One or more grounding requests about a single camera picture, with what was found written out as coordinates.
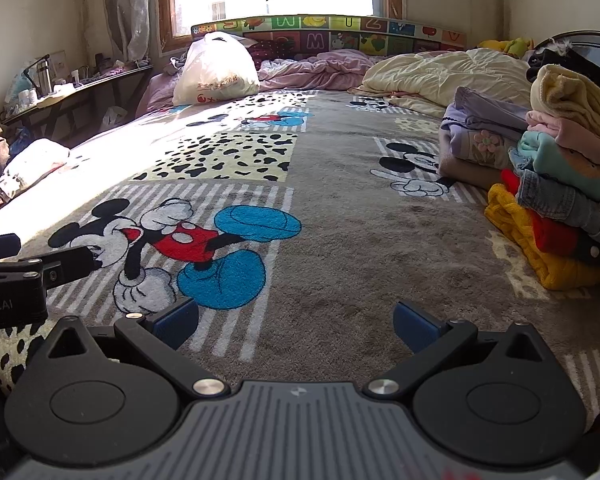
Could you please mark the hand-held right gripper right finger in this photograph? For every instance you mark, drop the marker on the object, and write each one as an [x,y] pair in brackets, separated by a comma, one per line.
[414,327]

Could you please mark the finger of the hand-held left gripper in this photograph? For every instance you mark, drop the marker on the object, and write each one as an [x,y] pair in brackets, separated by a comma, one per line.
[0,247]
[72,265]

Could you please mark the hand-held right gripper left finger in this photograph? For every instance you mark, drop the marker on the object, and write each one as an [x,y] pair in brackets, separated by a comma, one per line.
[177,324]

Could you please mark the white quilted garment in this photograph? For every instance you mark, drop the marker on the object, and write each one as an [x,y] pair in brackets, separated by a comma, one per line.
[30,165]

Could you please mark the yellow knitted folded garment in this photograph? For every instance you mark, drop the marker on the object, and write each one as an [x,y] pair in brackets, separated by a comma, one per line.
[520,240]

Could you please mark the printed cartoon blanket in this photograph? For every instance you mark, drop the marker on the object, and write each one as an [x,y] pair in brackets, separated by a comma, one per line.
[330,210]

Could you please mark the small white bag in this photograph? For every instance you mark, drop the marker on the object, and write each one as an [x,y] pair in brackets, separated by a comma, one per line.
[114,116]

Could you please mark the beige folded cloth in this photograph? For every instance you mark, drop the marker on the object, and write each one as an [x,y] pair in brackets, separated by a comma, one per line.
[465,175]

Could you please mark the red folded garment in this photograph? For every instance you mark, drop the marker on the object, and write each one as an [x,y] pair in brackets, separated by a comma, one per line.
[545,232]

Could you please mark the dark side table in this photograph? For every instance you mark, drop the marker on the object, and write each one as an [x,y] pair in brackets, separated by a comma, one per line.
[85,95]

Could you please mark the metal thermos bottle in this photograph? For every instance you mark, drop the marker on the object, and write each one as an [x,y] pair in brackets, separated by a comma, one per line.
[42,80]

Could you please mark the pink bed sheet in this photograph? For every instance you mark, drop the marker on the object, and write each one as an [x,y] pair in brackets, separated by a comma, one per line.
[155,90]

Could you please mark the blue denim folded garment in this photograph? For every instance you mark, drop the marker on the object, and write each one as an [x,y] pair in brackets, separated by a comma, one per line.
[555,195]

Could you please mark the purple folded garment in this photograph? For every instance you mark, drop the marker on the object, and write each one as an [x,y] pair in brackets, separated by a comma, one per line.
[475,125]

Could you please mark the teal folded garment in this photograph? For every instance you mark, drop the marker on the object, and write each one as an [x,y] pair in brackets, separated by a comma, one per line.
[550,152]

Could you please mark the white plastic bag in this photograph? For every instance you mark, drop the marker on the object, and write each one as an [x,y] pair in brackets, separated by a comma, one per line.
[215,70]

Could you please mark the pink folded garment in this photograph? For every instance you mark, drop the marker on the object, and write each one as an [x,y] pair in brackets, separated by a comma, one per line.
[575,135]

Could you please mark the cream quilt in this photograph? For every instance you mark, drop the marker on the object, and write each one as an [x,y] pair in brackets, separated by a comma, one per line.
[445,75]

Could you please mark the sheer curtain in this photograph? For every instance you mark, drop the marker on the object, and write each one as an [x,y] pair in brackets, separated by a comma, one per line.
[130,10]

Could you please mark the pink quilt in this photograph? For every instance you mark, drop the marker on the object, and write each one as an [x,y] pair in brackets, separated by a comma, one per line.
[320,72]

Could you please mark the cream yellow folded garment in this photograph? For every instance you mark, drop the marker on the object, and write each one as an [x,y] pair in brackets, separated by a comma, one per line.
[575,95]

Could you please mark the black garment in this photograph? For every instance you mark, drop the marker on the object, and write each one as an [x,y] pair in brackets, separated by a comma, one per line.
[542,62]

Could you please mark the yellow green plush toy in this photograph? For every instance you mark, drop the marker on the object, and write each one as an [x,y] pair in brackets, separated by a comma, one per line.
[510,46]

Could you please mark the colourful alphabet foam board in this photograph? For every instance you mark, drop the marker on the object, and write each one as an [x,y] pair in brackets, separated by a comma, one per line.
[330,37]

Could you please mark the dark wooden headboard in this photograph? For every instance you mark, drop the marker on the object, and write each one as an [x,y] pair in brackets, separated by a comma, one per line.
[595,47]

